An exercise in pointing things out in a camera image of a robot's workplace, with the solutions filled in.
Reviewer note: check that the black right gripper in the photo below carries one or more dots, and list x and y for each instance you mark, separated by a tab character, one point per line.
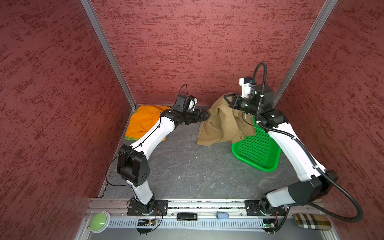
235	101

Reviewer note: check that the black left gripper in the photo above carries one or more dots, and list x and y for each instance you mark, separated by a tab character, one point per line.
197	118

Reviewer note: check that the khaki brown shorts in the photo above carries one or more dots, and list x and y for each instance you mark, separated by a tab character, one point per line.
225	125

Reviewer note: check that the orange shorts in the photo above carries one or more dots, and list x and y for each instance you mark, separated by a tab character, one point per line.
143	120

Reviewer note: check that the lime green shorts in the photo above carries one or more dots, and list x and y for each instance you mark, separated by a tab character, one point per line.
130	138

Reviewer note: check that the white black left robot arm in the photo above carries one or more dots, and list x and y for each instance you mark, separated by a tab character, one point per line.
133	164

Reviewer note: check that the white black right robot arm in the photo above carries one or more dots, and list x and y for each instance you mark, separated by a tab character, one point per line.
314	180

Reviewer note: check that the green plastic laundry basket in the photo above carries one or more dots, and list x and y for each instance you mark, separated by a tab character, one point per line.
259	151

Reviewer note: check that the light blue small object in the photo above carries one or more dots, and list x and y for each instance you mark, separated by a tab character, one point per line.
222	215

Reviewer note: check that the black usb device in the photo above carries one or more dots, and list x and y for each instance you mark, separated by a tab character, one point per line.
187	217

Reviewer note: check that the right circuit board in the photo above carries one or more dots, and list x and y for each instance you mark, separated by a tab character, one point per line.
270	224

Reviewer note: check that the circuit board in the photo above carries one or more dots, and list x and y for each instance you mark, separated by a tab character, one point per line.
270	224
147	223

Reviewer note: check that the left circuit board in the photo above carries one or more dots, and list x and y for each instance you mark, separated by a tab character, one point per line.
147	223

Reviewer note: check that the plaid patterned case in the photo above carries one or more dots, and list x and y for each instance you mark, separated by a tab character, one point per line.
313	222

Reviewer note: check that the green round push button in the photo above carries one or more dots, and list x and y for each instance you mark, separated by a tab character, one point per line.
100	222

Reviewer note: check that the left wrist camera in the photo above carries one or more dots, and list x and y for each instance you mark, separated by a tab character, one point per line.
185	104

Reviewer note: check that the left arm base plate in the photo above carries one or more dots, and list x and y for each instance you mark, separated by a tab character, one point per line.
162	207

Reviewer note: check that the aluminium front rail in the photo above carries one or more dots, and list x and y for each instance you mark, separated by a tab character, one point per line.
205	208

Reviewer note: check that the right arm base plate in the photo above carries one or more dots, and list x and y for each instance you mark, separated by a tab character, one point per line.
255	207

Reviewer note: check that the right aluminium corner post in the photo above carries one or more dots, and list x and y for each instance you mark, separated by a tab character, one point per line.
317	26

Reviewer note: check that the aluminium corner post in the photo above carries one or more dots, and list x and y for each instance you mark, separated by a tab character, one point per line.
317	26
97	26

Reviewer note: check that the left aluminium corner post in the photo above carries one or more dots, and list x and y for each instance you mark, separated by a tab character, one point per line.
97	26

